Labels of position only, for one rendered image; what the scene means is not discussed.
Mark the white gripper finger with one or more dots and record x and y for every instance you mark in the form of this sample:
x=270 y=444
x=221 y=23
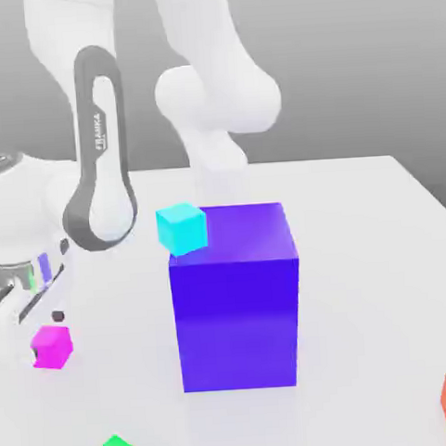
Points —
x=58 y=316
x=34 y=352

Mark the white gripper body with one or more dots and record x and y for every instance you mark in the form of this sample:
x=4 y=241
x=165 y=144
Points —
x=45 y=299

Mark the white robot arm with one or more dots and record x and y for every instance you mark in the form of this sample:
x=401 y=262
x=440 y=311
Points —
x=215 y=97

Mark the small magenta cube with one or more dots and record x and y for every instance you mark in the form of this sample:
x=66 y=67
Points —
x=53 y=348

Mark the small cyan cube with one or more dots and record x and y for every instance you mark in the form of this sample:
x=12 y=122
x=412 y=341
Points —
x=181 y=229

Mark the large purple box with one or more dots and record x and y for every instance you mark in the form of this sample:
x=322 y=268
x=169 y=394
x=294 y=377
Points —
x=236 y=318

